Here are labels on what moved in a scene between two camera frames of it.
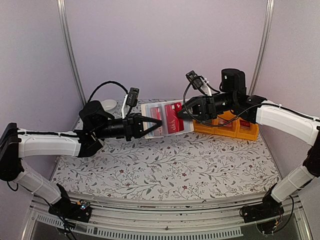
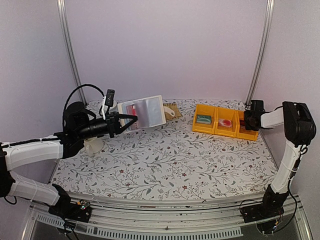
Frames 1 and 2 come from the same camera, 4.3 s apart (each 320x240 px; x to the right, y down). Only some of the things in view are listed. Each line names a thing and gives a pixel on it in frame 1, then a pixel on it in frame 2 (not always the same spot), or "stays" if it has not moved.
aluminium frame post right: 264,46 stays
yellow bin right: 246,130 stays
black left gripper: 130,127 -> 114,124
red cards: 244,124 stays
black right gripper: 208,107 -> 249,120
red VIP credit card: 175,123 -> 131,110
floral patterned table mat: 185,164 stays
